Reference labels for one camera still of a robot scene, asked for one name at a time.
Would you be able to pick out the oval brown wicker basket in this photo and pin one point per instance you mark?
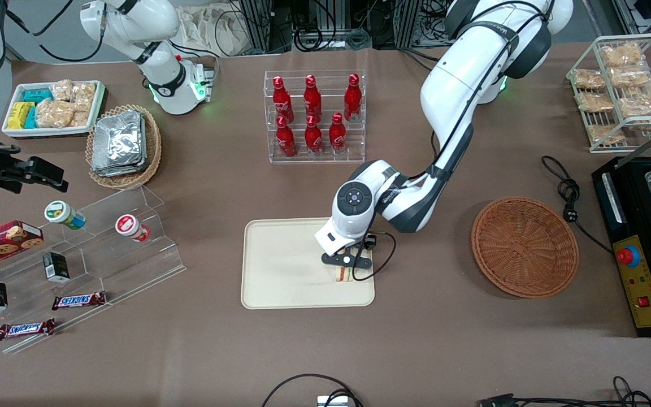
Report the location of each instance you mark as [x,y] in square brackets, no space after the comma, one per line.
[153,147]

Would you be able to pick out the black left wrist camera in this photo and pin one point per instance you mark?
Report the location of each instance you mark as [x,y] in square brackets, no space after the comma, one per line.
[369,241]

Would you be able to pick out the green lid cup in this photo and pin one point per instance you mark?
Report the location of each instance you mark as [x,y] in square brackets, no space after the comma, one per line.
[63,215]

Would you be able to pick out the white snack crate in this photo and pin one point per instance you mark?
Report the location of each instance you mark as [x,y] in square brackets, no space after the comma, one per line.
[9,131]

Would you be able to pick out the triangle sandwich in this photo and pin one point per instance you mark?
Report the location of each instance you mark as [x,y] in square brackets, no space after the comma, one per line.
[343,275]

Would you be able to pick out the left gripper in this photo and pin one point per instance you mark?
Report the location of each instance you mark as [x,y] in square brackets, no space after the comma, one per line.
[370,245]

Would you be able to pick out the aluminium frame post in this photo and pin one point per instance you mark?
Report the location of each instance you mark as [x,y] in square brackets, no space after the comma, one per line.
[260,22]
[407,22]

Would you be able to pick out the red lid cup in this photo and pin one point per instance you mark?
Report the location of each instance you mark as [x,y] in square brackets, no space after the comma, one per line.
[130,227]

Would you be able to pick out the clear acrylic bottle rack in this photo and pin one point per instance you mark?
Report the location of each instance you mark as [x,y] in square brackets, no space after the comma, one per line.
[325,158]

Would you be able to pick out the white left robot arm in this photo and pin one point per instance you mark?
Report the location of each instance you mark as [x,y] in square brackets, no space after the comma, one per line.
[455,73]

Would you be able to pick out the black machine with yellow panel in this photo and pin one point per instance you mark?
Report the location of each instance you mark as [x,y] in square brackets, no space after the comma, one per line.
[647,294]

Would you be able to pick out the yellow snack pack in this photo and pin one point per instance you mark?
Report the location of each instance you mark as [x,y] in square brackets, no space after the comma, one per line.
[17,116]

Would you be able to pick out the round brown wicker basket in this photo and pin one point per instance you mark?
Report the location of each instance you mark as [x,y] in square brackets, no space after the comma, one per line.
[523,249]

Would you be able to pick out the wrapped bread pack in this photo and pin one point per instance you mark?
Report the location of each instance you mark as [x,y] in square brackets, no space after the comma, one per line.
[605,134]
[642,104]
[630,76]
[622,55]
[588,79]
[595,103]

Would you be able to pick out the teal snack pack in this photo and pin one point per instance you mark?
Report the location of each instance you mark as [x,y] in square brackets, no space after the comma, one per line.
[31,118]
[37,95]

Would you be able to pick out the clear acrylic stepped display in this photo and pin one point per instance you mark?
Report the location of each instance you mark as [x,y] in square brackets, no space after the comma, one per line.
[122,265]

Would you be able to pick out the red cola bottle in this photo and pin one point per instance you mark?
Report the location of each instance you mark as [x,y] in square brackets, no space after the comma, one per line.
[337,135]
[282,102]
[313,138]
[312,99]
[352,99]
[286,140]

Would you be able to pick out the snickers bar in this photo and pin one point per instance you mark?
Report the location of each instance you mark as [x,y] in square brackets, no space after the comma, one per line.
[26,329]
[79,300]

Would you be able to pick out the cream rectangular tray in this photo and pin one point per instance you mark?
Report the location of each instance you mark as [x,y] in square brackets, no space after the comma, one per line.
[286,265]

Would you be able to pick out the rice cracker pack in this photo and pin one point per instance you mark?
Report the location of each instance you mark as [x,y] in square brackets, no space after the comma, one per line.
[54,114]
[62,90]
[80,118]
[83,95]

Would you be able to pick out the silver foil container stack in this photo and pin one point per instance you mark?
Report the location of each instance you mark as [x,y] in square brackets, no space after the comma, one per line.
[119,144]

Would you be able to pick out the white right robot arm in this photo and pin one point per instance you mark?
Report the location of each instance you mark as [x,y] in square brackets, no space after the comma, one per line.
[133,22]

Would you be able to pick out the small grey device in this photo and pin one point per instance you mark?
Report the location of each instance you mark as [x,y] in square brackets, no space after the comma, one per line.
[332,402]

